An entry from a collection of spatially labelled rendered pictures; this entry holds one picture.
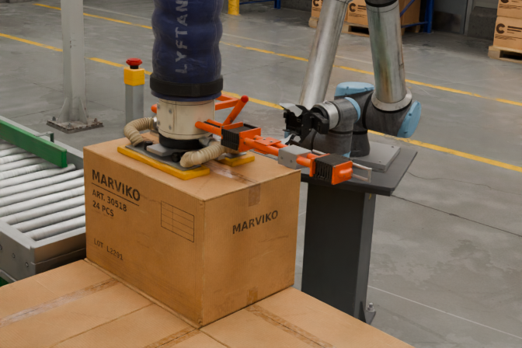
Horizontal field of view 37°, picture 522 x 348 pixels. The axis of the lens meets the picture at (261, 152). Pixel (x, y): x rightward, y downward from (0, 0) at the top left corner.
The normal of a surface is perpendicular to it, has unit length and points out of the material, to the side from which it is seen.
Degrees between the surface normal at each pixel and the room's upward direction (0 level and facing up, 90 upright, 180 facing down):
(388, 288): 0
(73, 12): 90
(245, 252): 90
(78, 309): 0
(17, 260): 90
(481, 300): 0
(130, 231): 90
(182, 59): 73
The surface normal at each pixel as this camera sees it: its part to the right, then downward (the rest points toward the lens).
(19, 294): 0.04, -0.95
